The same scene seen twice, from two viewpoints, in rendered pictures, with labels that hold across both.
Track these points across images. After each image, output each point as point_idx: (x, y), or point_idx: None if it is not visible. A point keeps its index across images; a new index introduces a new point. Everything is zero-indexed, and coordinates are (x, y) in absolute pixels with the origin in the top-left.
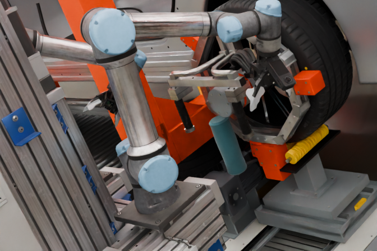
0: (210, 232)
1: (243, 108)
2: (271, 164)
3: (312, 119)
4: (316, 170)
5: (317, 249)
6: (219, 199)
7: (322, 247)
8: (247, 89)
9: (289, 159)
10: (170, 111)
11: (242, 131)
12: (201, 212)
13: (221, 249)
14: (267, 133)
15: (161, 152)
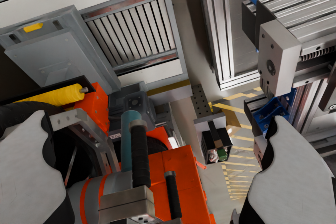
0: None
1: (91, 175)
2: (100, 101)
3: (20, 112)
4: (54, 82)
5: (98, 24)
6: (274, 26)
7: (93, 22)
8: None
9: (83, 89)
10: (157, 201)
11: (146, 134)
12: (323, 15)
13: None
14: (88, 131)
15: None
